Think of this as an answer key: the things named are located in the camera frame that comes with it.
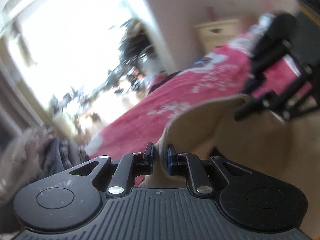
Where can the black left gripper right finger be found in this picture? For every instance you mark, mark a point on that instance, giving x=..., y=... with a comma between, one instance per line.
x=246, y=197

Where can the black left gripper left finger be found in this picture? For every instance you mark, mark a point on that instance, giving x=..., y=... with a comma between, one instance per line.
x=69, y=199

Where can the beige sweatshirt garment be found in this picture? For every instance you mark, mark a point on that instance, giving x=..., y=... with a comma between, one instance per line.
x=286, y=150

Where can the stack of folded dark clothes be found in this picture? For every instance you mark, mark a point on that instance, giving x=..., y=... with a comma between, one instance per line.
x=36, y=154

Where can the cream wooden nightstand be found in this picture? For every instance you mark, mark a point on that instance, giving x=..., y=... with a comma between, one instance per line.
x=214, y=34

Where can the pink floral bed blanket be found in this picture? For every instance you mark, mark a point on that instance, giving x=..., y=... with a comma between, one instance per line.
x=220, y=74

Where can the black wheelchair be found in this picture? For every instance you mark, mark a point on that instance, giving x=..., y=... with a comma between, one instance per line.
x=132, y=46

